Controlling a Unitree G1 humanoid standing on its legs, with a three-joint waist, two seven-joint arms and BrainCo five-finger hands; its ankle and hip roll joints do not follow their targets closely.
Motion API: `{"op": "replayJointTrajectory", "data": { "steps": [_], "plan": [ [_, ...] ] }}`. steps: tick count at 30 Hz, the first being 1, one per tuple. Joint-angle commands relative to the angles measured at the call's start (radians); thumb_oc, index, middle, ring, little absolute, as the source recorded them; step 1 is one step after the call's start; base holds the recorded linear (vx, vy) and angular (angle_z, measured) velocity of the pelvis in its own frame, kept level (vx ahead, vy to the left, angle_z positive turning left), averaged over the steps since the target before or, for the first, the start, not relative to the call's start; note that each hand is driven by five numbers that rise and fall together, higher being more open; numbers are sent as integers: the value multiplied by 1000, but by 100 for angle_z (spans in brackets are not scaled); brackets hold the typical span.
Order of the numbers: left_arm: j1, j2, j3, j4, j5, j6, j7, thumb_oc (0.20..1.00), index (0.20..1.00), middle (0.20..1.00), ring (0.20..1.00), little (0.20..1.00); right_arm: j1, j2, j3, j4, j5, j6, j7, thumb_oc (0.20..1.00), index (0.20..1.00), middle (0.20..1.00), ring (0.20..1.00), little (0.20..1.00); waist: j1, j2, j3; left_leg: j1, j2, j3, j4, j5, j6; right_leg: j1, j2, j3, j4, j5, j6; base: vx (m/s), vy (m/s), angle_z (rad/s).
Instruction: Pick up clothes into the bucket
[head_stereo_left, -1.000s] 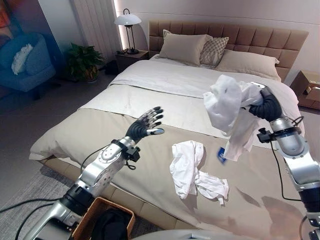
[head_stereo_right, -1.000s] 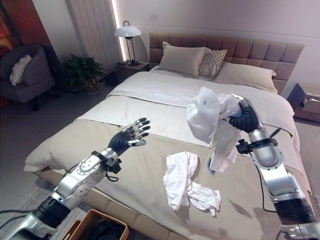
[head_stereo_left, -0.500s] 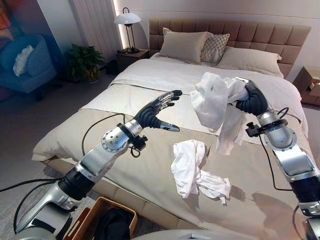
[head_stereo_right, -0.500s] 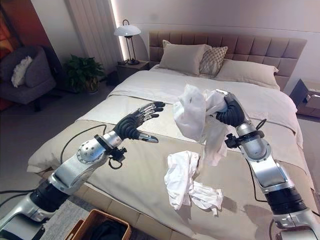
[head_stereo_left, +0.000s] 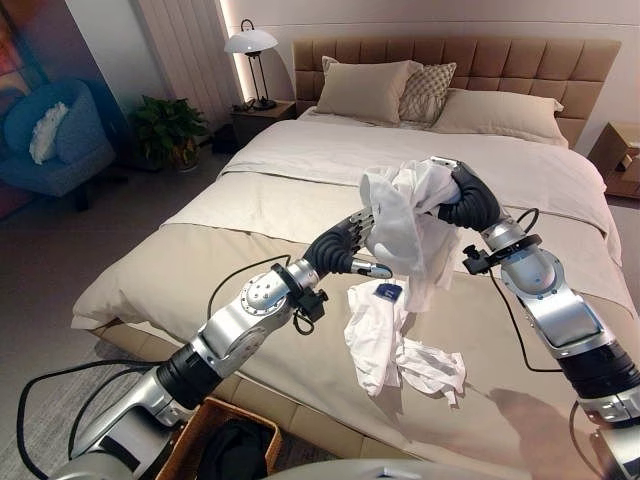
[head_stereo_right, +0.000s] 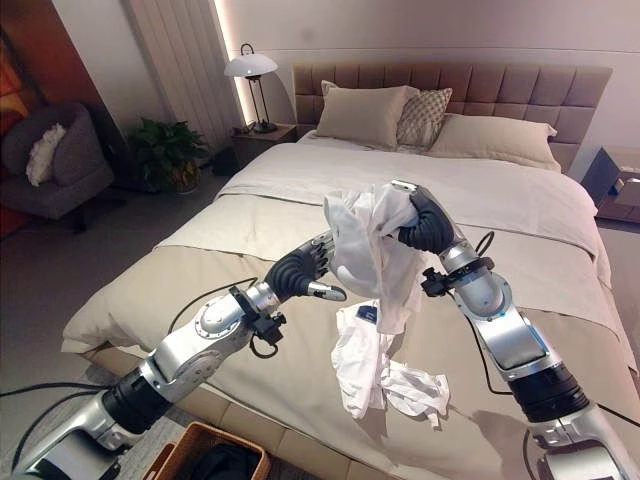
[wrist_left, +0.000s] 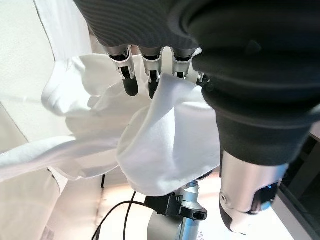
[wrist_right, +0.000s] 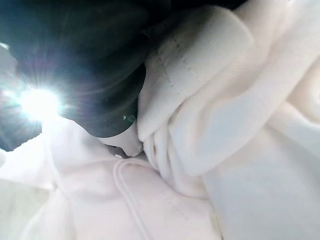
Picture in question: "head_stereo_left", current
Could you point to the light wooden nightstand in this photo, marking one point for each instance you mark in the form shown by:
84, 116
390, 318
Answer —
617, 160

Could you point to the green potted plant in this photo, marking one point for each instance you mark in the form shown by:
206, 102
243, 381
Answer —
167, 132

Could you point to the black garment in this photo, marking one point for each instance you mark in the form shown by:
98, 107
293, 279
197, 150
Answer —
235, 450

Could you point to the colourful wall painting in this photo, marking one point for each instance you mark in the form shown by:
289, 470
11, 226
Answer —
17, 60

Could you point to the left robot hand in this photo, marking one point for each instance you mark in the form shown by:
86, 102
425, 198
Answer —
334, 250

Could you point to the brown wicker basket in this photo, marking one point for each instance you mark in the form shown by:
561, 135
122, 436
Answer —
220, 440

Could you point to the beige bed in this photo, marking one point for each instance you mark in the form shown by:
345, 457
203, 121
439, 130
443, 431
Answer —
350, 225

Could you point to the tan tufted headboard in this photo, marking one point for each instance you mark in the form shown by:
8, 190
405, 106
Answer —
470, 65

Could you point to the plain beige pillow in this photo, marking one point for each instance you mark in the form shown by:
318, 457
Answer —
362, 90
495, 117

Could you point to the white shirt with blue tag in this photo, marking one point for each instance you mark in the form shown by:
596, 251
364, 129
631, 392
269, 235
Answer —
395, 345

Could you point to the white dome table lamp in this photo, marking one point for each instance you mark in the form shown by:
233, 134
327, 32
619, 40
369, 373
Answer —
252, 60

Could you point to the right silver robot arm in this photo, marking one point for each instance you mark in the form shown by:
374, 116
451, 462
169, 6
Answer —
565, 320

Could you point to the patterned beige cushion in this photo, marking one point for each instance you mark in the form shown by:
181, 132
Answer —
425, 92

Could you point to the blue armchair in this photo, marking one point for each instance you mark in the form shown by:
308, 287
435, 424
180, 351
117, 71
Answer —
52, 140

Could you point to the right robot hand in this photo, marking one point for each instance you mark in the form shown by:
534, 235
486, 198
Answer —
470, 200

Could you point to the white fluffy cushion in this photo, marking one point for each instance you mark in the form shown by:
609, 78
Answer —
47, 132

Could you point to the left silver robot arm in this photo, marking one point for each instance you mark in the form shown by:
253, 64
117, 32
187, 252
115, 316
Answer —
200, 345

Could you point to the dark wooden nightstand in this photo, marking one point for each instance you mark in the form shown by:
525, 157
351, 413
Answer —
262, 120

